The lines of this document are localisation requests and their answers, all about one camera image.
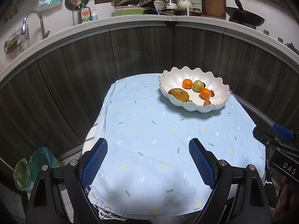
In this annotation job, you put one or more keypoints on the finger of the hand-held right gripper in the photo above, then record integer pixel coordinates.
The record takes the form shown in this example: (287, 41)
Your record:
(282, 130)
(265, 137)

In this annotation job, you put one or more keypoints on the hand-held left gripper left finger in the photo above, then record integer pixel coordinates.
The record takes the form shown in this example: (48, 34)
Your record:
(94, 165)

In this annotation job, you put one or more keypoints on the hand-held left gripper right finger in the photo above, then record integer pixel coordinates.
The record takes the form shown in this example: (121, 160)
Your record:
(202, 165)

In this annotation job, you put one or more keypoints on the orange tangerine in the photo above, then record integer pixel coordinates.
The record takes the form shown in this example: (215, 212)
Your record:
(205, 93)
(187, 84)

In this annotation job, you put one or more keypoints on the yellow-brown mango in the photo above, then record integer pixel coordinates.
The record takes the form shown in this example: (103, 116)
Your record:
(178, 94)

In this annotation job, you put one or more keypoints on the green apple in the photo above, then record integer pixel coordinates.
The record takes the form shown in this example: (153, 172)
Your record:
(197, 85)

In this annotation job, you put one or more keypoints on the white scalloped bowl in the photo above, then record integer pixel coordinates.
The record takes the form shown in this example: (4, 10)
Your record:
(175, 79)

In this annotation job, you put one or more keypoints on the person's right hand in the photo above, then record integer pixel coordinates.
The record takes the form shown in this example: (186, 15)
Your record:
(289, 203)

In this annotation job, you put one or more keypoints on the striped fringed cloth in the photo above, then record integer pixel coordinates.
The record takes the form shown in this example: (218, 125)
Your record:
(91, 137)

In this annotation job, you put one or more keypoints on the grey metal bar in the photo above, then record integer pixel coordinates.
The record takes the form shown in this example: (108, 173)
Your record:
(252, 112)

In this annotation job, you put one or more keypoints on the light blue patterned tablecloth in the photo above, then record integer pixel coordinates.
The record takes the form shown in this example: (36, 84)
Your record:
(151, 156)

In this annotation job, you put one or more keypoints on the dark wood kitchen cabinet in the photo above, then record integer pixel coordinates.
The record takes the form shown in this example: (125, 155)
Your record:
(81, 63)

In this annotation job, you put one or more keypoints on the black stove burner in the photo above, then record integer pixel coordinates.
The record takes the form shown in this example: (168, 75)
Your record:
(240, 23)

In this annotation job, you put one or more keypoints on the black wok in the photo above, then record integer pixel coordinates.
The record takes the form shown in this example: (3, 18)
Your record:
(245, 17)

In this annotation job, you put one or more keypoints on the red lidded jar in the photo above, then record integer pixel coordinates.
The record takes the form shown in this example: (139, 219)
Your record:
(196, 12)

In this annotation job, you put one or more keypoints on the wooden cutting board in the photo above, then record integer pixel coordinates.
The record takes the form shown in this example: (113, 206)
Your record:
(213, 2)

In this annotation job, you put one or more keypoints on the blue pump bottle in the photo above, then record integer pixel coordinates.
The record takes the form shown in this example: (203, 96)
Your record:
(94, 16)

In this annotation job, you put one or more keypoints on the green dish soap bottle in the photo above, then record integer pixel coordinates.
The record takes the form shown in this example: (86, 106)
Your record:
(85, 14)

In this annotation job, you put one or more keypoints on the white teapot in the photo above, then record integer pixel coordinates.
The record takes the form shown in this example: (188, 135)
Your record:
(184, 4)

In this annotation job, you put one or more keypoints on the green dish tub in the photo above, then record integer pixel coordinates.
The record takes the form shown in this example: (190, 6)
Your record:
(127, 12)

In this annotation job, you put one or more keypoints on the chrome kitchen faucet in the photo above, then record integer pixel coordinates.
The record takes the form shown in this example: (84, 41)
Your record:
(31, 14)

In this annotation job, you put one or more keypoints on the hanging metal frying pan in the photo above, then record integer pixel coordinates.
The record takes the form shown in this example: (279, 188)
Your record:
(75, 1)

